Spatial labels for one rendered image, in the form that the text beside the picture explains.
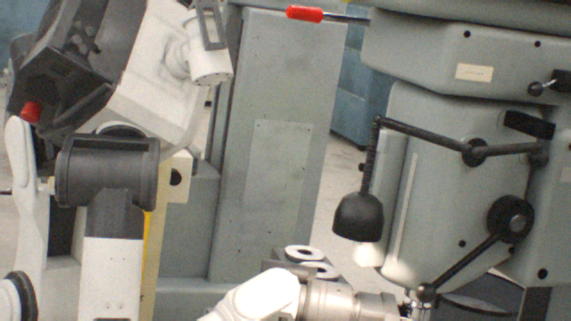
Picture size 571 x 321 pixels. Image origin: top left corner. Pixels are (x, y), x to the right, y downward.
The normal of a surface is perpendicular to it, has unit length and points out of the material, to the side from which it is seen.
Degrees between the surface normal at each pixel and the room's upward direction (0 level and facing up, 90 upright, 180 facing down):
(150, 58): 58
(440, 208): 90
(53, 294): 81
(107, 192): 71
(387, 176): 90
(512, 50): 90
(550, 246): 90
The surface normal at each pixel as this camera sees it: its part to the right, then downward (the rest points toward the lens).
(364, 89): -0.91, -0.05
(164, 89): 0.64, -0.28
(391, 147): 0.39, 0.27
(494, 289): -0.55, 0.04
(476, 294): -0.36, 0.10
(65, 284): 0.68, 0.13
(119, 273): 0.37, -0.07
